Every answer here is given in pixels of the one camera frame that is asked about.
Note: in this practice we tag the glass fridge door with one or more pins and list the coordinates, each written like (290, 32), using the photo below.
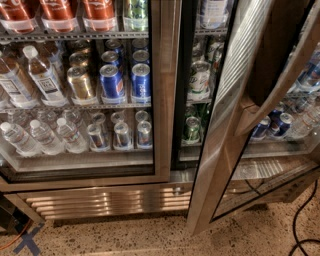
(110, 169)
(269, 43)

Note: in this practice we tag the water bottle right fridge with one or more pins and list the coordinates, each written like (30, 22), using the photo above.
(304, 124)

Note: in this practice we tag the right small pepsi can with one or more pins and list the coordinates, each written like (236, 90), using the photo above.
(144, 129)

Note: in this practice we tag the small pepsi can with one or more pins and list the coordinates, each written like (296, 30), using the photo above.
(144, 129)
(98, 141)
(123, 137)

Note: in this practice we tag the green soda can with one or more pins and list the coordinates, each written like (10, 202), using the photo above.
(191, 130)

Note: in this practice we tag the middle small pepsi can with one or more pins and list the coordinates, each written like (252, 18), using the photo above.
(123, 137)

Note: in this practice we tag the front blue pepsi can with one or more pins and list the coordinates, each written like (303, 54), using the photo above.
(141, 85)

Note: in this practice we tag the blue pepsi can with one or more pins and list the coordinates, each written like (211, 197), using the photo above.
(112, 84)
(141, 85)

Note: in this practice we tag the left white 7up can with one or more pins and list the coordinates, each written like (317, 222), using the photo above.
(198, 87)

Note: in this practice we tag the left small pepsi can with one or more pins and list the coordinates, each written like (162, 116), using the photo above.
(98, 141)

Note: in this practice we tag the right water bottle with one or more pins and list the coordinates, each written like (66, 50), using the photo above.
(74, 140)

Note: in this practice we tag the water bottle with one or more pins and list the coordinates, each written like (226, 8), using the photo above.
(49, 142)
(24, 143)
(74, 140)

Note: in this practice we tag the gold soda can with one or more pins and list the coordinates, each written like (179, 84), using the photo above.
(83, 89)

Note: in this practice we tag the blue can lower middle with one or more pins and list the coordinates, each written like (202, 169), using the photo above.
(259, 132)

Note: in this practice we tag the middle water bottle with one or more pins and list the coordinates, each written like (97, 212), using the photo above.
(49, 142)

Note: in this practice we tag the green label bottle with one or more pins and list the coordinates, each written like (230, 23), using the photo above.
(135, 15)

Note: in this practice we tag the blue can lower right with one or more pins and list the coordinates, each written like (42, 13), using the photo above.
(280, 125)

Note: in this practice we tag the white cap tea bottle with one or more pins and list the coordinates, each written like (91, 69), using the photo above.
(45, 76)

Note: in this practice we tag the right red bottle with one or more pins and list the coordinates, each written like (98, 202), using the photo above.
(100, 14)

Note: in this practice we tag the red bottle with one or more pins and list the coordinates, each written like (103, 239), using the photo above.
(100, 14)
(18, 16)
(59, 16)

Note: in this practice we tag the left water bottle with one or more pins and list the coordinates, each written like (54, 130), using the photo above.
(24, 143)

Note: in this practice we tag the middle red bottle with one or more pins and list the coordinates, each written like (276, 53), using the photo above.
(59, 16)

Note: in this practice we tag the left tea bottle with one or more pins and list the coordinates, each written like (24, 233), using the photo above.
(17, 83)

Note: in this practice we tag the left red bottle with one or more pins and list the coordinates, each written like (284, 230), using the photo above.
(18, 16)

